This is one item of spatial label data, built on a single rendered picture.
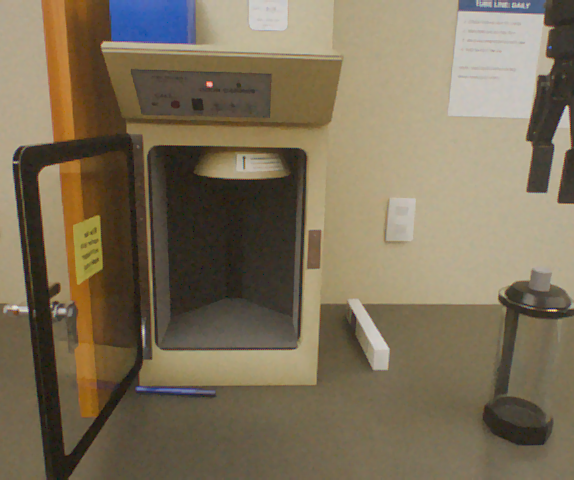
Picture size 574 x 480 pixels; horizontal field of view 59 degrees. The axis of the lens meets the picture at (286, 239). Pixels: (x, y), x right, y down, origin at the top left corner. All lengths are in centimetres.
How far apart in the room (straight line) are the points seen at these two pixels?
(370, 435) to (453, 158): 76
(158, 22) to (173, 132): 18
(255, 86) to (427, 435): 59
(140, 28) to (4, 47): 68
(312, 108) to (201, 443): 53
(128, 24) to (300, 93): 25
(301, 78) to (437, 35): 65
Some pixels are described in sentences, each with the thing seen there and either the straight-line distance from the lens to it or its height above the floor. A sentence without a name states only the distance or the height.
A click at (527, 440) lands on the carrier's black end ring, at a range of 92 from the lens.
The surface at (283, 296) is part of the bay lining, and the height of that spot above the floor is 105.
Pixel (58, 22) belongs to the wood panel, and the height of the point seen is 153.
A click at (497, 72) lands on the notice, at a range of 139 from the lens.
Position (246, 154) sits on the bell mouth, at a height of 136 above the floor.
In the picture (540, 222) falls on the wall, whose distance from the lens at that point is 150.
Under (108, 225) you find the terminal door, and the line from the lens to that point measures 75.
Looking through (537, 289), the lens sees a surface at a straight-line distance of 85.
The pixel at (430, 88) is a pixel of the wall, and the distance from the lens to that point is 133.
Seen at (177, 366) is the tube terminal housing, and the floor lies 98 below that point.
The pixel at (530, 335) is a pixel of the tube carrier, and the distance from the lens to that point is 84.
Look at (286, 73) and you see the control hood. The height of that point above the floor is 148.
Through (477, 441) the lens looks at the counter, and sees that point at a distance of 90.
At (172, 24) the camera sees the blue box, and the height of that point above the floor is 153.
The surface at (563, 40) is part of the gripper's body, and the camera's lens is 80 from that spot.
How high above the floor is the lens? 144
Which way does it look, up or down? 15 degrees down
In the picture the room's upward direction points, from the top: 2 degrees clockwise
